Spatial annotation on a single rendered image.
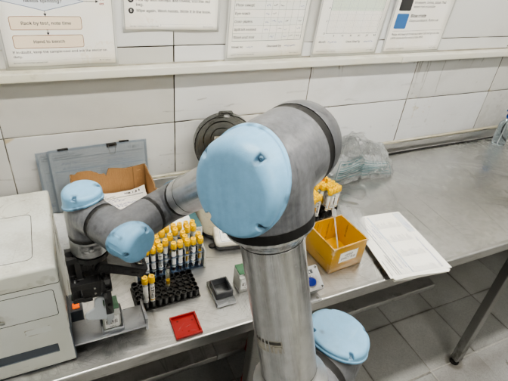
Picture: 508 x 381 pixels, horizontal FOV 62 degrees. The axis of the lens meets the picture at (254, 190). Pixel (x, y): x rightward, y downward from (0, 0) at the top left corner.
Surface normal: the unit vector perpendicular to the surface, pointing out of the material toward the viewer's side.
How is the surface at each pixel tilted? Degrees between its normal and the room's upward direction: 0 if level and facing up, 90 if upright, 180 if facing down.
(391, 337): 0
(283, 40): 95
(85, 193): 0
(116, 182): 88
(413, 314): 0
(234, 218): 83
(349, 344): 8
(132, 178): 88
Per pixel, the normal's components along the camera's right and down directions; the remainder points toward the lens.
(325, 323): 0.22, -0.85
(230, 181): -0.58, 0.29
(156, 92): 0.41, 0.54
